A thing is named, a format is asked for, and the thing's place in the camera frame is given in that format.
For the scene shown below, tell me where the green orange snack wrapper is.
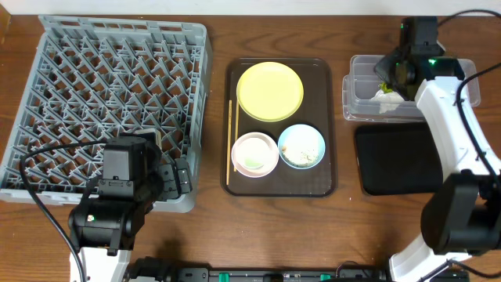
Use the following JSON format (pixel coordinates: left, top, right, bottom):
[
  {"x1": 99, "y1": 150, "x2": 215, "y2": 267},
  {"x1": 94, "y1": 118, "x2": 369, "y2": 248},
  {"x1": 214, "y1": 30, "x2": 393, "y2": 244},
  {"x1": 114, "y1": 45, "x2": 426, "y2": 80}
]
[{"x1": 379, "y1": 82, "x2": 393, "y2": 93}]

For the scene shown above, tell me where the white paper napkin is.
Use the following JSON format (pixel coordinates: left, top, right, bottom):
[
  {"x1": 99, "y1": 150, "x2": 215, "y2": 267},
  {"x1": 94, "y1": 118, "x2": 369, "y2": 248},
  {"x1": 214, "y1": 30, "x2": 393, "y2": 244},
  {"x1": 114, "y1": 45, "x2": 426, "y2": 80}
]
[{"x1": 370, "y1": 89, "x2": 404, "y2": 103}]

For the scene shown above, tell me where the pink white bowl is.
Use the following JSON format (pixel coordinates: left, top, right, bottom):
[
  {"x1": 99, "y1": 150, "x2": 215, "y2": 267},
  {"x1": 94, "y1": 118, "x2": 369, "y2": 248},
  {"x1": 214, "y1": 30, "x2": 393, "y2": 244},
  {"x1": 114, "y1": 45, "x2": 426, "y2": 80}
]
[{"x1": 231, "y1": 132, "x2": 279, "y2": 178}]

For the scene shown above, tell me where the light blue bowl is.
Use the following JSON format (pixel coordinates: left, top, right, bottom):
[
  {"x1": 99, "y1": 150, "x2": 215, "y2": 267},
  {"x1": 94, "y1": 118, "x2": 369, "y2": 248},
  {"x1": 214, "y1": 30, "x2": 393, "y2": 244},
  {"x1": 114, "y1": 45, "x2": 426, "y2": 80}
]
[{"x1": 277, "y1": 124, "x2": 326, "y2": 170}]

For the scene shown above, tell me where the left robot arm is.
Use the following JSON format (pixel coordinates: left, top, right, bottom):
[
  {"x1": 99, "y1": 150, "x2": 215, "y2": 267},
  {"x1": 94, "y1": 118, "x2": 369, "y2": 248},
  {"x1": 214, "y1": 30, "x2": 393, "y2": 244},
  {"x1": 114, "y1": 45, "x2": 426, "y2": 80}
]
[{"x1": 68, "y1": 133, "x2": 193, "y2": 281}]

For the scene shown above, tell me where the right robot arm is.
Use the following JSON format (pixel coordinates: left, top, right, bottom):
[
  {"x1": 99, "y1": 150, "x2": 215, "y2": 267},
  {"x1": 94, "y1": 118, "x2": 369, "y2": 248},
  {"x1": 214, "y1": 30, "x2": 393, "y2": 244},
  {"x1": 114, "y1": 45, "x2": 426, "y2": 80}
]
[{"x1": 374, "y1": 16, "x2": 500, "y2": 281}]

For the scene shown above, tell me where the clear plastic bin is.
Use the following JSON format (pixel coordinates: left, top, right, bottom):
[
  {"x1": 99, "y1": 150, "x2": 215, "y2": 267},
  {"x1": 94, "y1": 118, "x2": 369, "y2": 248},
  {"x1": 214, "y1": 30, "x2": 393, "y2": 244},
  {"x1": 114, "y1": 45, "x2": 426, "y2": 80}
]
[{"x1": 341, "y1": 54, "x2": 481, "y2": 123}]

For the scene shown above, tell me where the black plastic bin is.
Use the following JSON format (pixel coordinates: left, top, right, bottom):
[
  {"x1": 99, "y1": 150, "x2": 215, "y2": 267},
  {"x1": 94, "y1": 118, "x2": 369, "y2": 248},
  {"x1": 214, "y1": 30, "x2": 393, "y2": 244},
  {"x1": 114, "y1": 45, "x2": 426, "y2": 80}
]
[{"x1": 354, "y1": 122, "x2": 443, "y2": 196}]

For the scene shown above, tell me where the left wooden chopstick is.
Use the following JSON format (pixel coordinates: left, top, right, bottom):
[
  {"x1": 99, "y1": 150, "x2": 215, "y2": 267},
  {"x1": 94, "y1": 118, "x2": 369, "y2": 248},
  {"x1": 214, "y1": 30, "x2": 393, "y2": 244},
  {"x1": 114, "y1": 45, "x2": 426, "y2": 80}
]
[{"x1": 225, "y1": 100, "x2": 232, "y2": 186}]

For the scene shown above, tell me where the yellow round plate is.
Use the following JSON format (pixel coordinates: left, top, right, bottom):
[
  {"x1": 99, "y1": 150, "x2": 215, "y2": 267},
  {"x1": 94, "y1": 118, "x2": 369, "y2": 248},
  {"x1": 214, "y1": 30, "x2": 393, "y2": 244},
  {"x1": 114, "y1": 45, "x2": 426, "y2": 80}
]
[{"x1": 236, "y1": 61, "x2": 305, "y2": 122}]

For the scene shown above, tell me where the grey plastic dish rack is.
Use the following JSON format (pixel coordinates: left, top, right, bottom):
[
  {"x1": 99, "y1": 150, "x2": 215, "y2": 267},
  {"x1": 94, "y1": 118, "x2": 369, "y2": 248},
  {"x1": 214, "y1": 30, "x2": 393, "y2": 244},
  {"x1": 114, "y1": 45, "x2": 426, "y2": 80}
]
[{"x1": 1, "y1": 16, "x2": 212, "y2": 213}]

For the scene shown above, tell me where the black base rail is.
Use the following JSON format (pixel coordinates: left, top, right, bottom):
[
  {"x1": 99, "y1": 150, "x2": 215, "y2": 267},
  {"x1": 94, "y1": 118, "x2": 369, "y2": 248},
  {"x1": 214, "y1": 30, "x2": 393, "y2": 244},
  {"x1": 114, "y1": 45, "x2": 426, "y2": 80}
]
[{"x1": 123, "y1": 268, "x2": 389, "y2": 282}]

